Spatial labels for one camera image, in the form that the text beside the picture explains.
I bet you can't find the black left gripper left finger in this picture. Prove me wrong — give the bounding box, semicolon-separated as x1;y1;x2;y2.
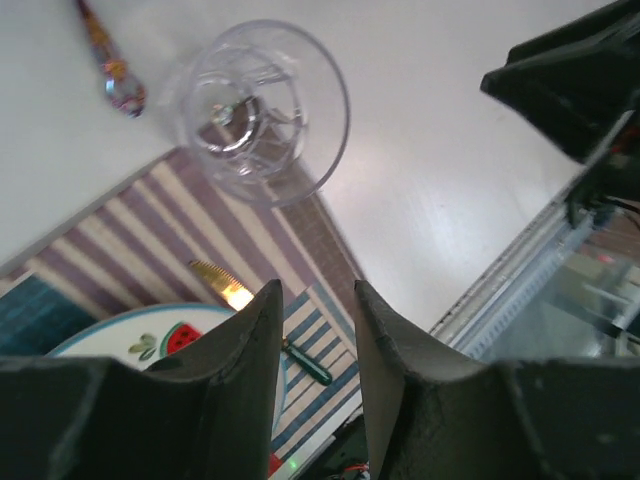
1;280;283;479

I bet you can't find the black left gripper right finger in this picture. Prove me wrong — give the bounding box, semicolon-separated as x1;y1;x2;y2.
354;280;639;479

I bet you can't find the gold knife green handle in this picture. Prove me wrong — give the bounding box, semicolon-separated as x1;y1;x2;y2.
188;260;333;386

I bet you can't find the striped patchwork placemat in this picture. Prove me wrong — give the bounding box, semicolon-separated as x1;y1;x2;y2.
1;150;361;471

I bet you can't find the clear drinking glass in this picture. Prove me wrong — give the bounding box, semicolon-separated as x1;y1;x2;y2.
178;20;351;208

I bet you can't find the pink handled spoon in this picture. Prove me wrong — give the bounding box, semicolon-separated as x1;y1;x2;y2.
74;0;147;118

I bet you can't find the white watermelon pattern plate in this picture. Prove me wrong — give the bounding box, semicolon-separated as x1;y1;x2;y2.
49;303;234;370

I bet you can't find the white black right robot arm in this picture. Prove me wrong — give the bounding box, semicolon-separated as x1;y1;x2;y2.
480;1;639;163

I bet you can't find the grey slotted cable duct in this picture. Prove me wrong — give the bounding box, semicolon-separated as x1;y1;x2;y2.
448;219;593;359

